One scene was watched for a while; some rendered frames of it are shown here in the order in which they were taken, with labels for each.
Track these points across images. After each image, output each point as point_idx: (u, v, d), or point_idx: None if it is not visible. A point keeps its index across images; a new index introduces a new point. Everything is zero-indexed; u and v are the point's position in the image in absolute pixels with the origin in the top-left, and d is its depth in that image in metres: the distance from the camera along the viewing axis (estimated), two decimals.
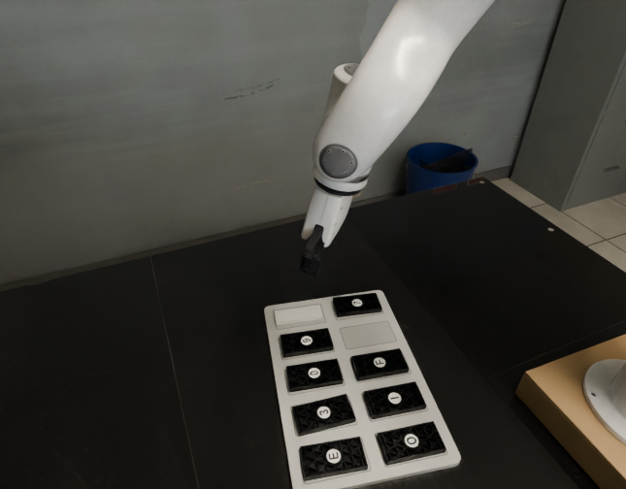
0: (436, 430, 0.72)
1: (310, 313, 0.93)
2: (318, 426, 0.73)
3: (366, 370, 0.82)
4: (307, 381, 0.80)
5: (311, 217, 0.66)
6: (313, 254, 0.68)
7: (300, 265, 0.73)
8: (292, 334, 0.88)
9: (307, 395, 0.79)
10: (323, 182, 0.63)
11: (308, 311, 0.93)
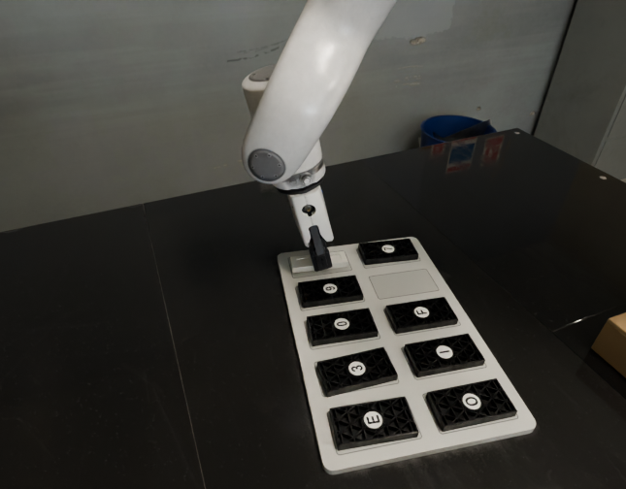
0: (502, 388, 0.57)
1: (333, 260, 0.77)
2: (351, 384, 0.57)
3: (405, 321, 0.67)
4: (333, 334, 0.65)
5: None
6: None
7: None
8: (312, 281, 0.73)
9: (334, 349, 0.63)
10: None
11: (330, 258, 0.78)
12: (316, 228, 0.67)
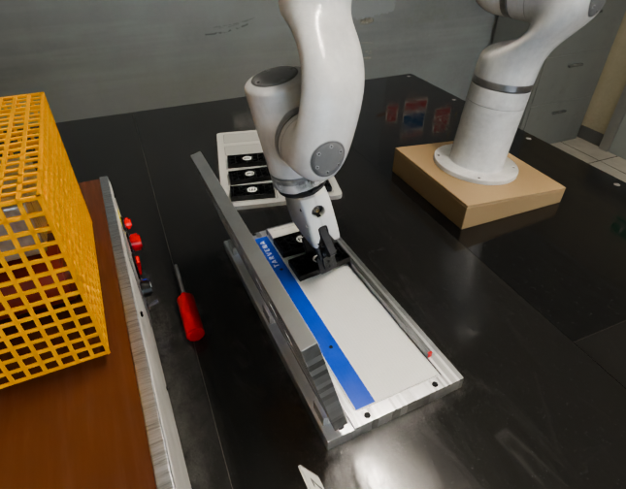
0: (327, 179, 1.02)
1: None
2: (245, 179, 1.03)
3: None
4: (241, 163, 1.11)
5: None
6: None
7: None
8: (300, 256, 0.78)
9: (240, 169, 1.09)
10: None
11: None
12: (325, 227, 0.67)
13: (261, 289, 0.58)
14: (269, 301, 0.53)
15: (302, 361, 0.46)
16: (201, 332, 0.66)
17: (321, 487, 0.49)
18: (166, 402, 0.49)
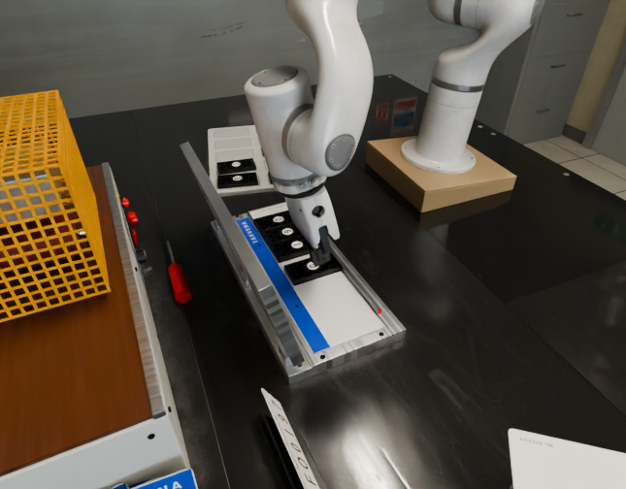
0: None
1: (282, 209, 0.98)
2: (231, 169, 1.15)
3: None
4: (308, 275, 0.81)
5: None
6: None
7: None
8: (272, 229, 0.92)
9: (228, 161, 1.21)
10: None
11: (280, 208, 0.98)
12: (324, 228, 0.68)
13: (236, 254, 0.70)
14: (241, 262, 0.65)
15: (263, 305, 0.58)
16: (187, 294, 0.78)
17: (280, 408, 0.60)
18: (155, 341, 0.61)
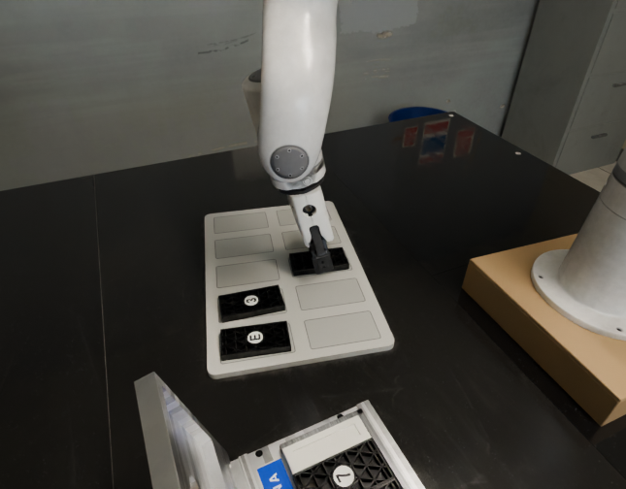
0: None
1: (347, 439, 0.50)
2: (244, 312, 0.67)
3: (303, 266, 0.76)
4: None
5: None
6: None
7: None
8: None
9: (237, 287, 0.73)
10: None
11: (344, 435, 0.51)
12: (316, 227, 0.67)
13: None
14: None
15: None
16: None
17: None
18: None
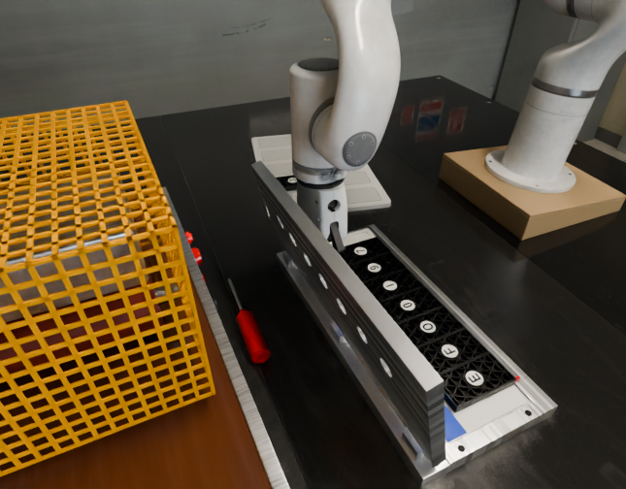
0: (449, 312, 0.67)
1: (362, 238, 0.82)
2: (288, 185, 0.99)
3: (436, 365, 0.60)
4: (402, 316, 0.67)
5: None
6: None
7: None
8: (354, 264, 0.76)
9: (281, 176, 1.05)
10: None
11: (359, 236, 0.82)
12: (336, 223, 0.68)
13: (342, 310, 0.54)
14: (358, 326, 0.49)
15: (410, 396, 0.42)
16: (267, 353, 0.62)
17: None
18: None
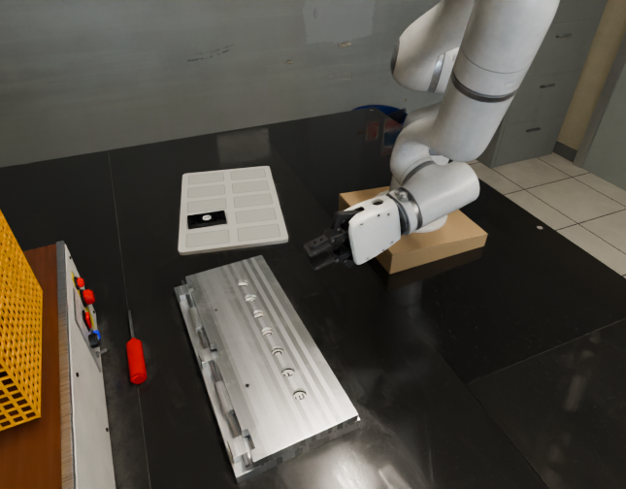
0: None
1: None
2: (201, 223, 1.14)
3: None
4: None
5: (378, 251, 0.81)
6: None
7: (320, 268, 0.77)
8: None
9: (199, 212, 1.20)
10: (404, 233, 0.82)
11: None
12: (360, 212, 0.75)
13: (271, 351, 0.79)
14: (292, 367, 0.76)
15: (317, 413, 0.69)
16: (143, 376, 0.77)
17: None
18: (98, 446, 0.60)
